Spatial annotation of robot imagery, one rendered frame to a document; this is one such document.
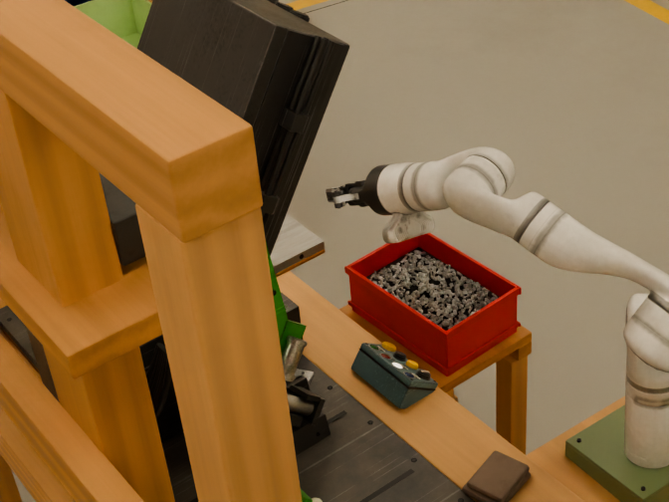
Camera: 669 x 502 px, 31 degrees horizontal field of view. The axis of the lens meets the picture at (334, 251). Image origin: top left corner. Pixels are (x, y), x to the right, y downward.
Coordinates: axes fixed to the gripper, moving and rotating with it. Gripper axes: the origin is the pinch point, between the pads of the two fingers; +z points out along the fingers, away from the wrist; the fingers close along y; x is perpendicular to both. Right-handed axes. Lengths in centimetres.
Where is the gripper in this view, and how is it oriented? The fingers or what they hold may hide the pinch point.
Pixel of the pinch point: (336, 194)
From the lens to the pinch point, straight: 189.2
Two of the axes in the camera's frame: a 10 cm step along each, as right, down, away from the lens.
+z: -6.2, 0.2, 7.9
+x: 2.0, 9.7, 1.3
